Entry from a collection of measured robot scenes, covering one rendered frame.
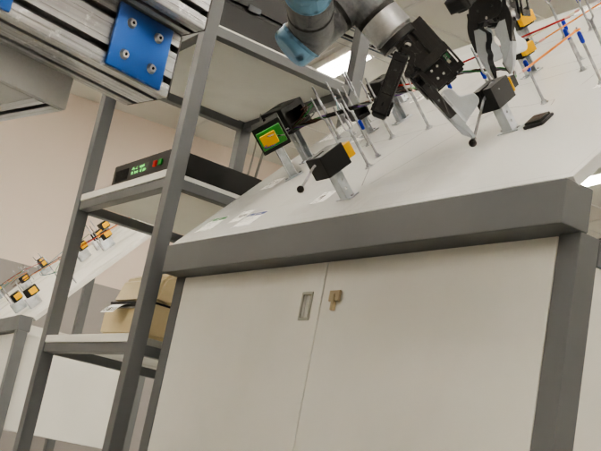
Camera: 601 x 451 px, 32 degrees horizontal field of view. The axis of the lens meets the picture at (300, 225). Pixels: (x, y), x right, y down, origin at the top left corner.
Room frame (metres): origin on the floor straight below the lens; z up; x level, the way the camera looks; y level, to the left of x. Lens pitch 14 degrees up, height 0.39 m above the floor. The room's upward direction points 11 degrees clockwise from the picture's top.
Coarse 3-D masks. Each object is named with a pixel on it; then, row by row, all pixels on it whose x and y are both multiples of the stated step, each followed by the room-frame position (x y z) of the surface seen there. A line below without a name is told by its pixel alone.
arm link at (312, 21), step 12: (288, 0) 1.47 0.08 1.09; (300, 0) 1.45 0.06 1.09; (312, 0) 1.45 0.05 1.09; (324, 0) 1.47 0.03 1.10; (288, 12) 1.52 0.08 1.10; (300, 12) 1.49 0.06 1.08; (312, 12) 1.49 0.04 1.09; (324, 12) 1.50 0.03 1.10; (300, 24) 1.53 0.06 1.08; (312, 24) 1.53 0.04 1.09; (324, 24) 1.54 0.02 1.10
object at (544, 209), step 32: (480, 192) 1.51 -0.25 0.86; (512, 192) 1.45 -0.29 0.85; (544, 192) 1.40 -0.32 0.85; (576, 192) 1.38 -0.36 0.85; (320, 224) 1.85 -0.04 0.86; (352, 224) 1.77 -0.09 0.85; (384, 224) 1.70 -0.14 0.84; (416, 224) 1.63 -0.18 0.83; (448, 224) 1.56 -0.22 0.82; (480, 224) 1.50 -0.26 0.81; (512, 224) 1.44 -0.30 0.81; (544, 224) 1.39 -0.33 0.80; (576, 224) 1.38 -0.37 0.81; (192, 256) 2.25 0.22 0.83; (224, 256) 2.13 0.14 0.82; (256, 256) 2.02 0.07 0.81; (288, 256) 1.93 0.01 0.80; (320, 256) 1.87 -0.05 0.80; (352, 256) 1.82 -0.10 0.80
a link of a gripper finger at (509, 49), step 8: (504, 24) 1.66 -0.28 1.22; (496, 32) 1.68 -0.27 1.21; (504, 32) 1.67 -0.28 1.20; (504, 40) 1.67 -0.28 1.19; (520, 40) 1.69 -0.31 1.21; (504, 48) 1.68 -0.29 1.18; (512, 48) 1.67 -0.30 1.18; (520, 48) 1.69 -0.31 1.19; (504, 56) 1.68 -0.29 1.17; (512, 56) 1.68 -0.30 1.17; (504, 64) 1.69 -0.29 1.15; (512, 64) 1.68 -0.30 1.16
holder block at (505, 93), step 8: (496, 80) 1.68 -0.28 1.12; (504, 80) 1.68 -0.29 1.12; (480, 88) 1.69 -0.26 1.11; (488, 88) 1.66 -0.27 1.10; (496, 88) 1.67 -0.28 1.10; (504, 88) 1.68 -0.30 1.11; (480, 96) 1.68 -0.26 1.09; (488, 96) 1.67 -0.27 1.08; (496, 96) 1.67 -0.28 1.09; (504, 96) 1.68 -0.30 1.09; (512, 96) 1.69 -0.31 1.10; (480, 104) 1.69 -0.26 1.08; (488, 104) 1.68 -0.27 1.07; (496, 104) 1.67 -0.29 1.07; (504, 104) 1.68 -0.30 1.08; (488, 112) 1.69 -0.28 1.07
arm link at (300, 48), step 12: (336, 12) 1.59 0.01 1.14; (288, 24) 1.60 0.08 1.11; (336, 24) 1.60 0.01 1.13; (348, 24) 1.61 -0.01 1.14; (276, 36) 1.62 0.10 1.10; (288, 36) 1.60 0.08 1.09; (300, 36) 1.58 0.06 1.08; (312, 36) 1.57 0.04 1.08; (324, 36) 1.58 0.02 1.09; (336, 36) 1.62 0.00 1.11; (288, 48) 1.61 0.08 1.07; (300, 48) 1.60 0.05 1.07; (312, 48) 1.61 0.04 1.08; (324, 48) 1.62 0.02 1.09; (300, 60) 1.62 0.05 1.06
